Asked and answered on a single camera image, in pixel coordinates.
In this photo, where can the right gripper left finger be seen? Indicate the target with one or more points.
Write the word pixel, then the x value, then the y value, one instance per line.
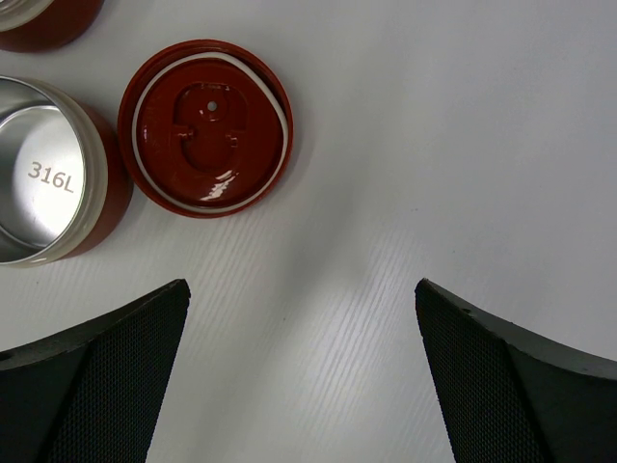
pixel 93 392

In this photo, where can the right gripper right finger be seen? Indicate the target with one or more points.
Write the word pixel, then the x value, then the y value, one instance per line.
pixel 510 395

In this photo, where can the near steel red bowl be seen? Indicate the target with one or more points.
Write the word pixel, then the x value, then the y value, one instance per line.
pixel 64 187

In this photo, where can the steel red bowl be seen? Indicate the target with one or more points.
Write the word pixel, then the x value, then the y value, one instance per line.
pixel 64 187
pixel 36 26

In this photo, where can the right red lid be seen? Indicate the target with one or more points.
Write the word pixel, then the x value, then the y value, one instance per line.
pixel 205 128

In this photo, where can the far steel red bowl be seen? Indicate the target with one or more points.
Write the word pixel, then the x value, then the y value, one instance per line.
pixel 36 26

